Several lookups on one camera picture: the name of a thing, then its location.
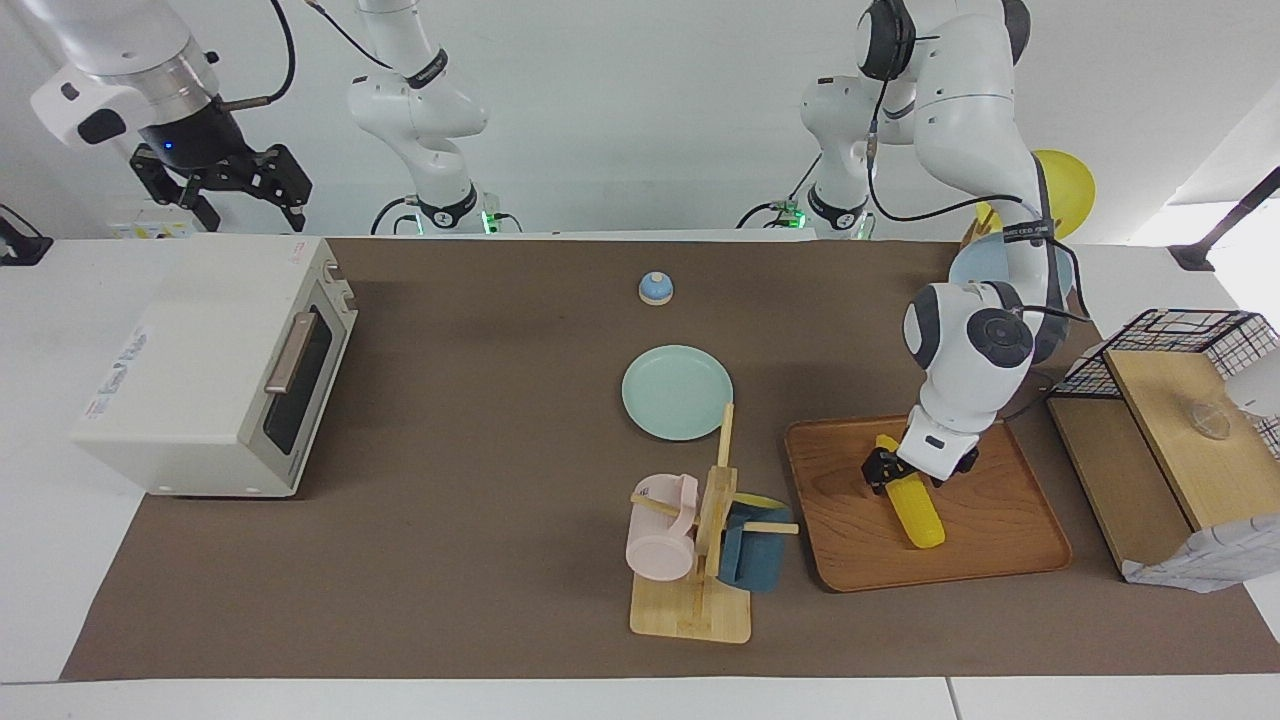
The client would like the brown table mat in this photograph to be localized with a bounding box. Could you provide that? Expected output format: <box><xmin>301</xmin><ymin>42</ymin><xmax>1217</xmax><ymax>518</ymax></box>
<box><xmin>60</xmin><ymin>238</ymin><xmax>1280</xmax><ymax>684</ymax></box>

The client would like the white toaster oven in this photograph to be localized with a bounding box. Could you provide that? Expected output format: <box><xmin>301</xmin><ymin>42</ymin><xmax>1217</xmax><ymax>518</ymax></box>
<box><xmin>70</xmin><ymin>233</ymin><xmax>359</xmax><ymax>499</ymax></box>

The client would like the clear glass cup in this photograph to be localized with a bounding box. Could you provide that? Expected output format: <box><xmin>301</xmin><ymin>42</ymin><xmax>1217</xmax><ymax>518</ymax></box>
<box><xmin>1190</xmin><ymin>400</ymin><xmax>1237</xmax><ymax>442</ymax></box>

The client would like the dark blue mug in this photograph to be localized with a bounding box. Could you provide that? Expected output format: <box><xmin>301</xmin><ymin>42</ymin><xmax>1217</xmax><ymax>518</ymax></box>
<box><xmin>717</xmin><ymin>493</ymin><xmax>797</xmax><ymax>595</ymax></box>

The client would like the light blue plate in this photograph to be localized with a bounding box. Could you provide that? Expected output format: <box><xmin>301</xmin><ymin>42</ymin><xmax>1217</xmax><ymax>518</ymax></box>
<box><xmin>948</xmin><ymin>234</ymin><xmax>1077</xmax><ymax>301</ymax></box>

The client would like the black base cable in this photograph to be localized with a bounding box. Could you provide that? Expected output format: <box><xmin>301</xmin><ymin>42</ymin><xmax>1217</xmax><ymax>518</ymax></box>
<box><xmin>736</xmin><ymin>155</ymin><xmax>824</xmax><ymax>230</ymax></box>
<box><xmin>369</xmin><ymin>195</ymin><xmax>523</xmax><ymax>237</ymax></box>

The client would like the wooden plate rack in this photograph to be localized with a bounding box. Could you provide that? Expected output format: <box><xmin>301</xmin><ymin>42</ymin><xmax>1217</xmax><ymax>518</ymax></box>
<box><xmin>960</xmin><ymin>203</ymin><xmax>1003</xmax><ymax>253</ymax></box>

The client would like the light green plate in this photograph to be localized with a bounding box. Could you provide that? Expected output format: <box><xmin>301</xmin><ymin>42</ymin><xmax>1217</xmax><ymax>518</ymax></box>
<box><xmin>621</xmin><ymin>345</ymin><xmax>735</xmax><ymax>443</ymax></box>

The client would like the white patterned cloth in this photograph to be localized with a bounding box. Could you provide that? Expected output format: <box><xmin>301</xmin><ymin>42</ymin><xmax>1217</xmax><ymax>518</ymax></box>
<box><xmin>1120</xmin><ymin>514</ymin><xmax>1280</xmax><ymax>595</ymax></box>

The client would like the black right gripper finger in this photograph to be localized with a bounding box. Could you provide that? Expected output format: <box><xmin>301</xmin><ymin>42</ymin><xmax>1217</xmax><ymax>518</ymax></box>
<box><xmin>235</xmin><ymin>144</ymin><xmax>314</xmax><ymax>234</ymax></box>
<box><xmin>129</xmin><ymin>145</ymin><xmax>223</xmax><ymax>234</ymax></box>

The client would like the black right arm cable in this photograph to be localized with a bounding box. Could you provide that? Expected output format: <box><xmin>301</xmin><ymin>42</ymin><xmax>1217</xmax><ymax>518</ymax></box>
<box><xmin>214</xmin><ymin>0</ymin><xmax>297</xmax><ymax>112</ymax></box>

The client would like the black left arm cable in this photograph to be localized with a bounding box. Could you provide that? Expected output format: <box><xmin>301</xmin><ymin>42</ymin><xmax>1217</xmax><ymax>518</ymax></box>
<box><xmin>864</xmin><ymin>75</ymin><xmax>1093</xmax><ymax>325</ymax></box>

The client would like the pink mug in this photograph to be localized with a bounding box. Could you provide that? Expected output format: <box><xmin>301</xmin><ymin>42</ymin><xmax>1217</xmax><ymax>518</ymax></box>
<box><xmin>625</xmin><ymin>474</ymin><xmax>701</xmax><ymax>584</ymax></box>

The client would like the black clamp mount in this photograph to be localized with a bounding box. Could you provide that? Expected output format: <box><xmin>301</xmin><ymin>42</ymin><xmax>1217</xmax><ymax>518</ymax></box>
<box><xmin>0</xmin><ymin>204</ymin><xmax>54</xmax><ymax>267</ymax></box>

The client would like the black left base cable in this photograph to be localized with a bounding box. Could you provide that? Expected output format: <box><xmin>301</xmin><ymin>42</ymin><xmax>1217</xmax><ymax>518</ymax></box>
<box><xmin>736</xmin><ymin>155</ymin><xmax>824</xmax><ymax>230</ymax></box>

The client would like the brown wooden tray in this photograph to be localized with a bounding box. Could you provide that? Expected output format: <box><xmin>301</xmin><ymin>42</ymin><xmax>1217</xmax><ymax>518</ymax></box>
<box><xmin>783</xmin><ymin>408</ymin><xmax>1073</xmax><ymax>594</ymax></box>

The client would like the yellow corn cob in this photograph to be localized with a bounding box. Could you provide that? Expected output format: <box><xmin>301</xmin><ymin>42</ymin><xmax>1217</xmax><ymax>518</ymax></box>
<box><xmin>874</xmin><ymin>433</ymin><xmax>947</xmax><ymax>550</ymax></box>

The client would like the black wire basket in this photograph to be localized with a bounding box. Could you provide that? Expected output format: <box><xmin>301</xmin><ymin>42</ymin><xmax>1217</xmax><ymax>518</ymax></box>
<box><xmin>1053</xmin><ymin>308</ymin><xmax>1280</xmax><ymax>461</ymax></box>

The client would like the white power box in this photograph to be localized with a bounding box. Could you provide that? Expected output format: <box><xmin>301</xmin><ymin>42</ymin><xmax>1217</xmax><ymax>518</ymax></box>
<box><xmin>107</xmin><ymin>195</ymin><xmax>207</xmax><ymax>240</ymax></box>

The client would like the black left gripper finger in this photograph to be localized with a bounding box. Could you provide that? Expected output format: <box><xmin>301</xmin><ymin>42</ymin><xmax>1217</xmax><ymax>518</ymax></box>
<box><xmin>861</xmin><ymin>446</ymin><xmax>907</xmax><ymax>497</ymax></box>
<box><xmin>930</xmin><ymin>450</ymin><xmax>981</xmax><ymax>490</ymax></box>

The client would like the black camera stand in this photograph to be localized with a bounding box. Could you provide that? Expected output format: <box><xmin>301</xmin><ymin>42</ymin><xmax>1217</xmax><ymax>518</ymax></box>
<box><xmin>1170</xmin><ymin>165</ymin><xmax>1280</xmax><ymax>273</ymax></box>

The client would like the yellow plate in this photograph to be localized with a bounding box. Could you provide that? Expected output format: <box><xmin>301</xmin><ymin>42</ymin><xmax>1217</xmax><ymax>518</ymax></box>
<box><xmin>976</xmin><ymin>150</ymin><xmax>1097</xmax><ymax>241</ymax></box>

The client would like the wooden mug rack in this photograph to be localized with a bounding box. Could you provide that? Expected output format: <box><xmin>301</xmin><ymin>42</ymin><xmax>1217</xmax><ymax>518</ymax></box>
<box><xmin>629</xmin><ymin>403</ymin><xmax>801</xmax><ymax>645</ymax></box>

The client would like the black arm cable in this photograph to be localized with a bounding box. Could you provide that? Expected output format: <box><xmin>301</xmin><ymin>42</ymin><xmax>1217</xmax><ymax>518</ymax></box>
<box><xmin>214</xmin><ymin>0</ymin><xmax>297</xmax><ymax>112</ymax></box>
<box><xmin>864</xmin><ymin>75</ymin><xmax>1093</xmax><ymax>325</ymax></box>

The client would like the wooden shelf unit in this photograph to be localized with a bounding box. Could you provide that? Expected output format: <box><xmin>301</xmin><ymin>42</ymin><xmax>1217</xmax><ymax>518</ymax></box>
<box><xmin>1045</xmin><ymin>348</ymin><xmax>1280</xmax><ymax>581</ymax></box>

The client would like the black right base cable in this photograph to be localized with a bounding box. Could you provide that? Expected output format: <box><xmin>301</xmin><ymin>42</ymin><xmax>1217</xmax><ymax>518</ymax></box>
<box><xmin>369</xmin><ymin>195</ymin><xmax>523</xmax><ymax>237</ymax></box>

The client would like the glass oven door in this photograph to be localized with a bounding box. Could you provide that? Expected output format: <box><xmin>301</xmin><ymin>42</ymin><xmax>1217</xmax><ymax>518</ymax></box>
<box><xmin>240</xmin><ymin>262</ymin><xmax>359</xmax><ymax>494</ymax></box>

